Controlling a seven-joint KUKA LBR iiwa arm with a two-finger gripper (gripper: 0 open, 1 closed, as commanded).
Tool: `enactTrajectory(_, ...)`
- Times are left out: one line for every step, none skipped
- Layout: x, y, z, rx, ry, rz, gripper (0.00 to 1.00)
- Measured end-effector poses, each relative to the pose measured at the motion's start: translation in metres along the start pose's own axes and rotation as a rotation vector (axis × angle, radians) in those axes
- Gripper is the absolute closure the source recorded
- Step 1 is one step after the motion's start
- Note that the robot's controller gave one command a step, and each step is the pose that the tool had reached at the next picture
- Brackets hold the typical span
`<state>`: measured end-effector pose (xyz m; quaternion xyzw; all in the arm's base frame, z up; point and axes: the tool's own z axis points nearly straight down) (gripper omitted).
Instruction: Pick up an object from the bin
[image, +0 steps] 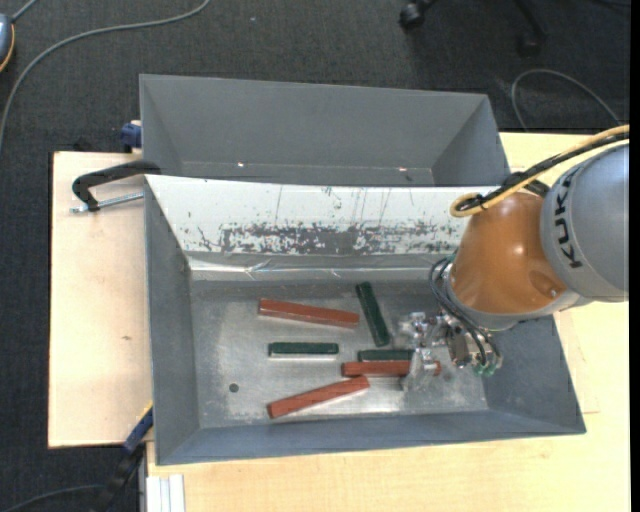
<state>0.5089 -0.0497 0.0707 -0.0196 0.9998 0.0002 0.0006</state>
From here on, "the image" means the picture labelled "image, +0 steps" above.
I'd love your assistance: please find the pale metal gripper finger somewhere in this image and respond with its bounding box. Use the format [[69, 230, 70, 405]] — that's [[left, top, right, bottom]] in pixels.
[[398, 311, 438, 348], [400, 348, 443, 394]]

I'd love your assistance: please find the dark green flat block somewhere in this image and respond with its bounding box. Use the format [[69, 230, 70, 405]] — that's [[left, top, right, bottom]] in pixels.
[[267, 341, 340, 358], [357, 348, 416, 363], [354, 281, 392, 348]]

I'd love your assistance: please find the red-brown flat block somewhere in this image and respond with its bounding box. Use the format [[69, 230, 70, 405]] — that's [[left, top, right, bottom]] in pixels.
[[340, 360, 444, 379], [257, 297, 361, 330], [266, 375, 372, 420]]

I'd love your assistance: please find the grey metal bin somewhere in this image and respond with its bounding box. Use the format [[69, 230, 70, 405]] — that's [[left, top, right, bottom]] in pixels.
[[138, 73, 587, 467]]

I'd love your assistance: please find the pale wood board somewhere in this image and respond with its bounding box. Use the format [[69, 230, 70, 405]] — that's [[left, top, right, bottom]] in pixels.
[[47, 150, 154, 449]]

